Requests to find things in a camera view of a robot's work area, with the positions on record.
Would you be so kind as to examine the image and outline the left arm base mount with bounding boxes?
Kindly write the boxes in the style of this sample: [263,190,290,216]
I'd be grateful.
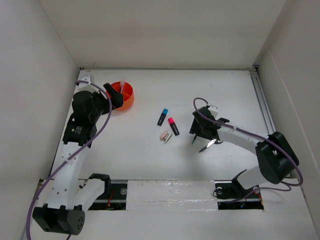
[89,181,128,211]

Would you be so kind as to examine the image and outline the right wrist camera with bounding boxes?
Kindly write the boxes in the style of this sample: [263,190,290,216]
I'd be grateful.
[208,105,219,119]

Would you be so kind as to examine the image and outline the pink cap black highlighter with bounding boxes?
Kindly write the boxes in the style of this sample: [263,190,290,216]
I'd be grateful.
[168,117,180,136]

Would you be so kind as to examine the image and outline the aluminium rail right edge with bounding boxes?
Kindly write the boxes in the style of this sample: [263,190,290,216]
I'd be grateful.
[248,65,276,134]

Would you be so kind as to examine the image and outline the orange round organizer container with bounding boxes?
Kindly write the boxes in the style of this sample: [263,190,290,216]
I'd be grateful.
[104,79,135,112]

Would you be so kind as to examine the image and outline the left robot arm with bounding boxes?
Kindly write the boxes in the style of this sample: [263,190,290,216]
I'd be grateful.
[26,80,124,239]

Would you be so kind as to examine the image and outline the black handled scissors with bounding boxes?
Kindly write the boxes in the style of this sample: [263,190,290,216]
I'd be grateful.
[199,139,223,153]

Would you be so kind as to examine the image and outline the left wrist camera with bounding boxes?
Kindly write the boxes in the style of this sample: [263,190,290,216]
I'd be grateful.
[76,71,96,93]

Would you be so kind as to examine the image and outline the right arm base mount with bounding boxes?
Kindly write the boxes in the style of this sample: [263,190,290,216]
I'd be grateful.
[212,170,264,210]

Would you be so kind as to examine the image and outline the pink thin pen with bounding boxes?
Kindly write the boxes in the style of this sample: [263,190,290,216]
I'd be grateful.
[120,79,126,93]

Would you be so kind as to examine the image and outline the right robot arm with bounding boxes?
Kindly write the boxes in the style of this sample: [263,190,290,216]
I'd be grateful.
[189,105,300,198]

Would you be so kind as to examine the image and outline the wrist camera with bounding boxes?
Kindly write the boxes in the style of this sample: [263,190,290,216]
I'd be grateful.
[208,105,219,119]
[76,71,96,93]

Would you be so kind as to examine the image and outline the blue cap black highlighter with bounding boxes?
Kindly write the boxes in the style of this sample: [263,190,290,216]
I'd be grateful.
[157,108,168,126]

